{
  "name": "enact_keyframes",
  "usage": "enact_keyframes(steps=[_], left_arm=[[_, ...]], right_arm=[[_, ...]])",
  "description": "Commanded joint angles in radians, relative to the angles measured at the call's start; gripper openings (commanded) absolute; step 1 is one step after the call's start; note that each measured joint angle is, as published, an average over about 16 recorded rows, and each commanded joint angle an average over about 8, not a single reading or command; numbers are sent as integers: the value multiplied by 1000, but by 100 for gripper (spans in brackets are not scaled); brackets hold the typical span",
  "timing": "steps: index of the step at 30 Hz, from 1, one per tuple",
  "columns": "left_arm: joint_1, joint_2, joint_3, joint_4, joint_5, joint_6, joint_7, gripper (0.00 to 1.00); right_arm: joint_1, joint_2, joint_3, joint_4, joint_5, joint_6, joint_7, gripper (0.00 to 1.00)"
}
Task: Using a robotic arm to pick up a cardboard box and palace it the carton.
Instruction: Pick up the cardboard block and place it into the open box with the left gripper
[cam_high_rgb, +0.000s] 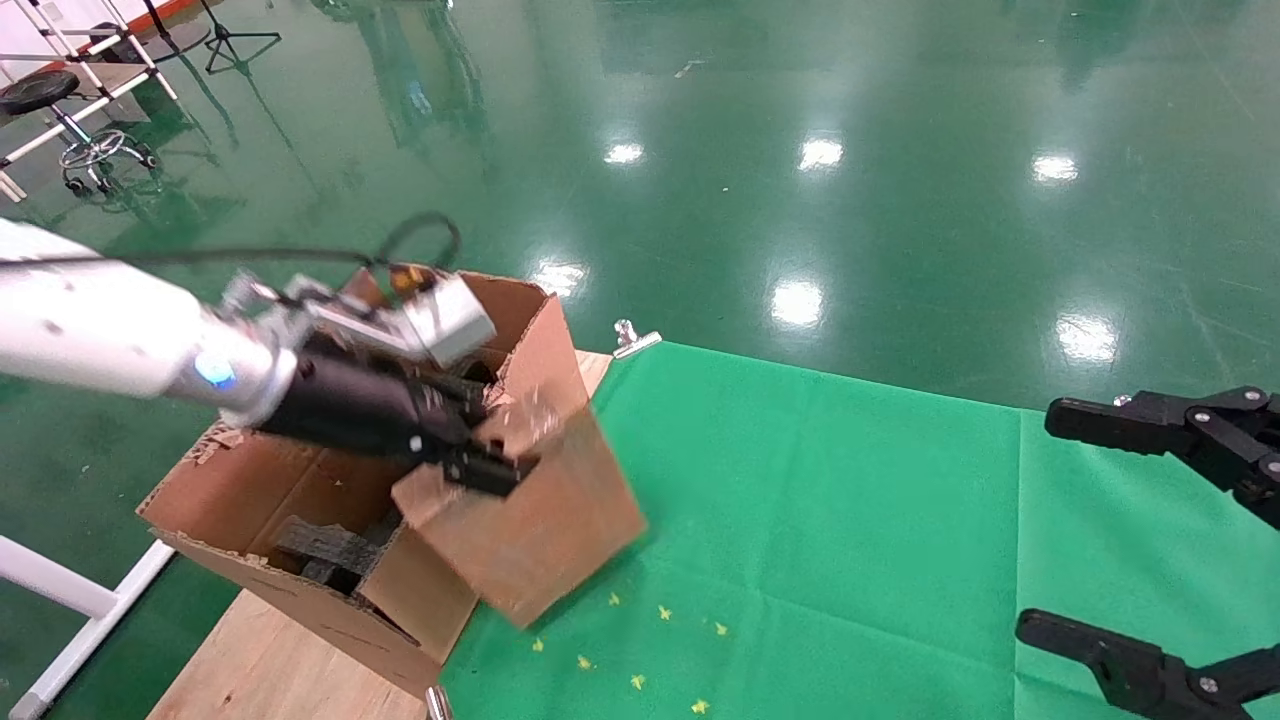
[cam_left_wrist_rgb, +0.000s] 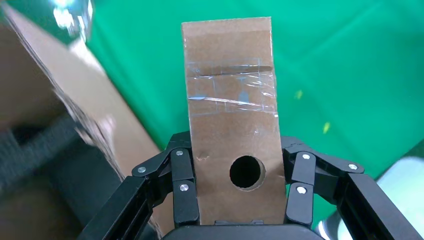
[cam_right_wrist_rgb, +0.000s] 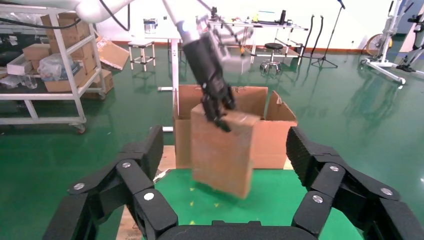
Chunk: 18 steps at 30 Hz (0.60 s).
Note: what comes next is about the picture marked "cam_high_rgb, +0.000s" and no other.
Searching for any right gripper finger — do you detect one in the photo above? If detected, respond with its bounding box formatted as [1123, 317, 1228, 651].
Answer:
[1044, 385, 1280, 532]
[1015, 607, 1280, 720]

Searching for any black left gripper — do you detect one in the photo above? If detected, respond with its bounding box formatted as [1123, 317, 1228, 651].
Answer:
[260, 348, 543, 499]

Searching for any wooden board piece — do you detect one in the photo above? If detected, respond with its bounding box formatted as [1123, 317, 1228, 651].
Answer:
[392, 398, 649, 630]

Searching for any brown cardboard carton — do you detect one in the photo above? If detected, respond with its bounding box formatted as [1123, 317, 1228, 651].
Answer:
[136, 266, 603, 701]

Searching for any black foam block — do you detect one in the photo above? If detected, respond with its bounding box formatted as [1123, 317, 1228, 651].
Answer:
[273, 514, 403, 597]

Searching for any green table cloth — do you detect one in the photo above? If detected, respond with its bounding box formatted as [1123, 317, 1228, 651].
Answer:
[438, 340, 1280, 720]

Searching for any white pipe table leg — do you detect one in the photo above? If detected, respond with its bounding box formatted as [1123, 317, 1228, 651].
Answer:
[0, 534, 177, 720]

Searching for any black tripod stand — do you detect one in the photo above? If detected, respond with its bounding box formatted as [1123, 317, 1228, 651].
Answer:
[140, 0, 284, 77]

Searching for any black wheeled stool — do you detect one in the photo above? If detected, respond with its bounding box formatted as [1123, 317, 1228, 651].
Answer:
[0, 67, 162, 197]

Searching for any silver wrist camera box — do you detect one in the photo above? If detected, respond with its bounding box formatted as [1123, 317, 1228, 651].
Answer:
[222, 270, 499, 371]

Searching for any white pipe frame rack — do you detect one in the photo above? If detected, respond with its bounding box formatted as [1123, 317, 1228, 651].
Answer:
[0, 0, 182, 203]

